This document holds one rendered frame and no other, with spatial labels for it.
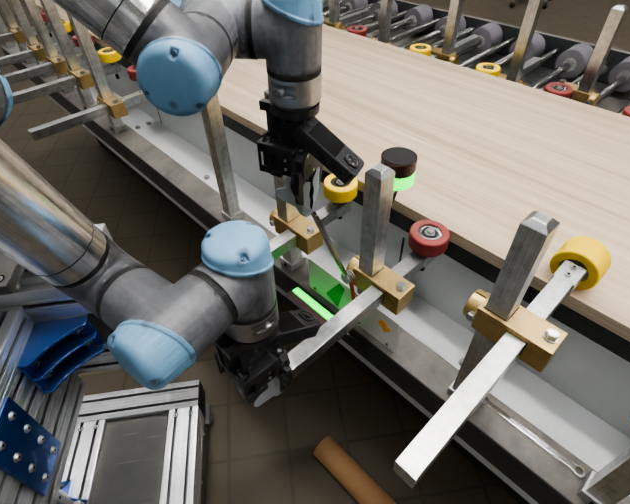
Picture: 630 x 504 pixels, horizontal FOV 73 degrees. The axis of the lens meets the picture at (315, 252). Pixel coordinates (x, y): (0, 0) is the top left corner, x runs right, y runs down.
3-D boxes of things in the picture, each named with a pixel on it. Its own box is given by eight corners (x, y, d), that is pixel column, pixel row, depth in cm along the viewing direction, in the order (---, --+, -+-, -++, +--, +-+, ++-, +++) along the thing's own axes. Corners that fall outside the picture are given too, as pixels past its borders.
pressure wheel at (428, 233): (426, 288, 89) (435, 249, 81) (396, 269, 94) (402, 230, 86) (447, 269, 93) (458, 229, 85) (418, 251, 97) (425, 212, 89)
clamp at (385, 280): (396, 316, 82) (399, 299, 78) (345, 279, 89) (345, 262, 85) (413, 300, 84) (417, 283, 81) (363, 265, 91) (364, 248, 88)
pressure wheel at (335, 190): (357, 227, 104) (359, 189, 96) (324, 228, 104) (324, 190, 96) (354, 207, 109) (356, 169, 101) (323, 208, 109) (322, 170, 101)
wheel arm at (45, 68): (-11, 92, 165) (-17, 82, 162) (-13, 90, 166) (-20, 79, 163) (98, 61, 185) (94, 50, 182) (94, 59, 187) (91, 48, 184)
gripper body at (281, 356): (219, 374, 65) (203, 327, 56) (263, 340, 69) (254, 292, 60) (249, 408, 61) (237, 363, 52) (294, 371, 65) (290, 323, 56)
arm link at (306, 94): (330, 65, 59) (304, 89, 54) (329, 96, 63) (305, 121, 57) (283, 56, 62) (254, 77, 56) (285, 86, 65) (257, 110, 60)
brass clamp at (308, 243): (306, 257, 95) (305, 240, 92) (268, 229, 103) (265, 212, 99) (325, 243, 98) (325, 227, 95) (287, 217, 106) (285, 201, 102)
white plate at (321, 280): (393, 353, 89) (398, 326, 82) (308, 287, 103) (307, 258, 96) (394, 352, 90) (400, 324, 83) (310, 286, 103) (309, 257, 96)
